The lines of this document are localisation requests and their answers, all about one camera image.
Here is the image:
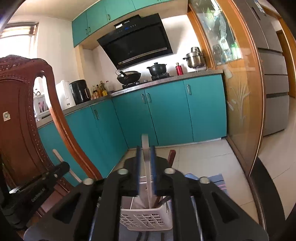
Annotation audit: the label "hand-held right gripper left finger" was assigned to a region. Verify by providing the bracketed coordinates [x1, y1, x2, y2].
[24, 146, 141, 241]

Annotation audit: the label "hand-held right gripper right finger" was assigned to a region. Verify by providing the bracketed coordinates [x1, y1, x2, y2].
[151, 146, 269, 241]

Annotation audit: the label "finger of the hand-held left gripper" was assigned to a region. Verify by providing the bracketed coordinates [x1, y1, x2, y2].
[9, 161, 70, 194]

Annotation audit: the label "cream chopstick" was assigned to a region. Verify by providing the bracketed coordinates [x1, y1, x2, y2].
[141, 134, 153, 208]
[52, 149, 82, 183]

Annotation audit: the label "pile of mixed chopsticks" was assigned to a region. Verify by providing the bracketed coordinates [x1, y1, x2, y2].
[154, 149, 177, 208]

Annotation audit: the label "white plastic utensil basket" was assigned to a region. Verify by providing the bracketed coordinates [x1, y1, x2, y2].
[119, 181, 174, 231]

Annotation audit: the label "carved dark wooden chair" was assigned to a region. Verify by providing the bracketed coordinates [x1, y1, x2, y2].
[0, 55, 104, 232]

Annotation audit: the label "teal lower kitchen cabinets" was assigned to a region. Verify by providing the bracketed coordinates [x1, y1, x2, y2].
[37, 74, 227, 183]

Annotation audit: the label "teal kitchen cabinets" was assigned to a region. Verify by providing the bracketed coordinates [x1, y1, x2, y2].
[72, 0, 188, 47]
[37, 74, 227, 183]

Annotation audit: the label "blue plaid cloth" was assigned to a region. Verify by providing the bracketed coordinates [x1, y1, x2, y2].
[185, 173, 228, 197]

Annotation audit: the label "white dish rack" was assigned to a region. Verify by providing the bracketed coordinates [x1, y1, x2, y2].
[33, 91, 49, 116]

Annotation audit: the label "white electric kettle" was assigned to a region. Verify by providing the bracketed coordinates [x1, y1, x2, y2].
[55, 80, 75, 109]

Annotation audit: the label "black air fryer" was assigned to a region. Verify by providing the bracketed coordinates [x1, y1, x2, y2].
[69, 79, 91, 105]

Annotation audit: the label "row of condiment bottles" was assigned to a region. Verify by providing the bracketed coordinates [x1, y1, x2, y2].
[91, 81, 108, 99]

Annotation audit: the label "grey kitchen countertop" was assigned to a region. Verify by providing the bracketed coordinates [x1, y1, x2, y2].
[36, 70, 223, 128]

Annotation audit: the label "black wok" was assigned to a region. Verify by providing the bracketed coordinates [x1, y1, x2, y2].
[116, 70, 141, 84]

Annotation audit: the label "black gas stove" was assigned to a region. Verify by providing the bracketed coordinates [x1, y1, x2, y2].
[122, 73, 170, 87]

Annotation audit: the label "black lidded cooking pot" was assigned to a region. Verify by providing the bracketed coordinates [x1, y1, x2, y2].
[147, 62, 167, 77]

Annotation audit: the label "wooden framed glass sliding door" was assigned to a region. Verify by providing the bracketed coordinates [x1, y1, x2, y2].
[187, 0, 264, 176]

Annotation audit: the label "stainless steel stock pot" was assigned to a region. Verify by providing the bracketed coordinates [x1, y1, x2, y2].
[183, 47, 206, 68]

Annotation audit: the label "black range hood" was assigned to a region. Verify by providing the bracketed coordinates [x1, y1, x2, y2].
[97, 13, 173, 70]

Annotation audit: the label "window with blinds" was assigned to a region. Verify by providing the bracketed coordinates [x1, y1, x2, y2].
[0, 22, 38, 58]

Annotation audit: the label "grey multi-door refrigerator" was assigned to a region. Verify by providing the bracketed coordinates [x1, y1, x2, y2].
[233, 0, 290, 136]

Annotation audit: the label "teal upper kitchen cabinets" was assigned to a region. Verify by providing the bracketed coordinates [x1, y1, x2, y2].
[72, 0, 188, 47]

